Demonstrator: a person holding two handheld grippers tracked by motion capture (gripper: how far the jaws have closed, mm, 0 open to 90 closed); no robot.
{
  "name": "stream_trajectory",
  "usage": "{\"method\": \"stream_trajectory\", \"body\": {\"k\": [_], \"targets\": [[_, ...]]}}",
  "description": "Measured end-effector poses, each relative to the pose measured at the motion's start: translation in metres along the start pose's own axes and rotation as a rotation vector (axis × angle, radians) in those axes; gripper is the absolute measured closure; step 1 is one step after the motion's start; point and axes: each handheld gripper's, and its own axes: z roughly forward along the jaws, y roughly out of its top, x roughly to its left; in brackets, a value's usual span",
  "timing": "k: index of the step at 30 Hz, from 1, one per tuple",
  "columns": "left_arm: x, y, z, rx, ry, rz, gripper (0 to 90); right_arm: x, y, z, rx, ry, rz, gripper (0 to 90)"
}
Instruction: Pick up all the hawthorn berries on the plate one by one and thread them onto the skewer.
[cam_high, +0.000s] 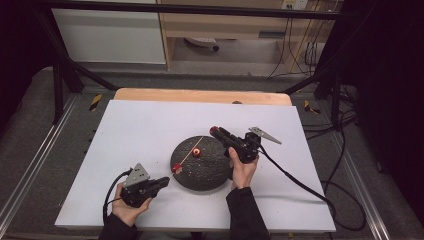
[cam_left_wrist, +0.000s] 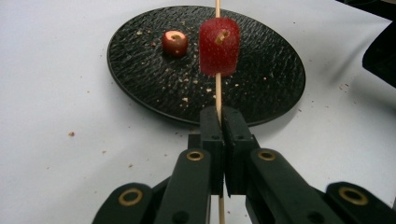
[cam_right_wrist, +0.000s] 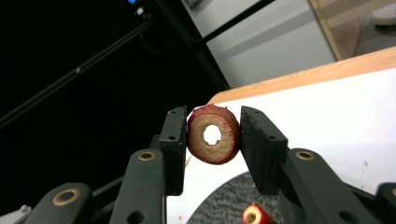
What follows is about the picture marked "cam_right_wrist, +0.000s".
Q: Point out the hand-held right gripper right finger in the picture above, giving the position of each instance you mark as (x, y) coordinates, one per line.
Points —
(261, 149)

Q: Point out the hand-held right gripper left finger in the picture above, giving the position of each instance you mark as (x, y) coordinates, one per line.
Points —
(174, 149)

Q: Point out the red cored hawthorn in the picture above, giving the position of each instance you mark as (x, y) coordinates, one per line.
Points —
(225, 149)
(262, 215)

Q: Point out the black round plate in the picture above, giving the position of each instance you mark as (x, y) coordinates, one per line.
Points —
(218, 199)

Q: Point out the thin bamboo skewer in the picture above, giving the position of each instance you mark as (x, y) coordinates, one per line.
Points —
(188, 162)

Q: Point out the white board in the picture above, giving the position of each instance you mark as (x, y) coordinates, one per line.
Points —
(327, 118)

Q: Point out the wooden table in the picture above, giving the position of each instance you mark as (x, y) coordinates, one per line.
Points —
(311, 74)

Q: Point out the white cabinet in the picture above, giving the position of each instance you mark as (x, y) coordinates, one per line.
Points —
(280, 46)

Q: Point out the black metal stand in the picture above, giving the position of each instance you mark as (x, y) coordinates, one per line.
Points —
(77, 70)

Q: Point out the light wooden desk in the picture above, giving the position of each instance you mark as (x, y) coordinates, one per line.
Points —
(342, 34)

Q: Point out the device with blue light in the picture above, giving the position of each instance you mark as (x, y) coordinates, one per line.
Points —
(132, 1)

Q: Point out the black curtain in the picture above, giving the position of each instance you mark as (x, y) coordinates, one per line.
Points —
(62, 31)

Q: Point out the white slipper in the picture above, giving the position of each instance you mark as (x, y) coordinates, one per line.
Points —
(386, 14)

